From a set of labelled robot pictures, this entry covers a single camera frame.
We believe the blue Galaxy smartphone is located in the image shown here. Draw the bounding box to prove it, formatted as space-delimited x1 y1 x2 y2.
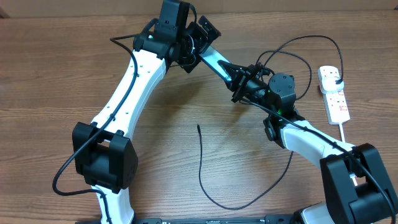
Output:
199 46 233 84

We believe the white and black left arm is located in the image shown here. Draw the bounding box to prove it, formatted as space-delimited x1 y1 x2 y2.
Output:
72 1 221 223

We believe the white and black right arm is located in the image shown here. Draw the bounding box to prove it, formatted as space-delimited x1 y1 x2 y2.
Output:
218 60 397 223

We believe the white charger plug adapter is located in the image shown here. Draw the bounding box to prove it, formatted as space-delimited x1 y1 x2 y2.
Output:
320 76 345 94

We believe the white power strip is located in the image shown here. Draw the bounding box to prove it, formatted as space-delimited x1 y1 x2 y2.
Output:
317 65 350 124

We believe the black charger cable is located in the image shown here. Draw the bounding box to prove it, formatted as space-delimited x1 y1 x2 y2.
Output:
197 35 345 211

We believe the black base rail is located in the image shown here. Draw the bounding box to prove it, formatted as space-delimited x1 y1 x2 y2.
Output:
74 213 312 224

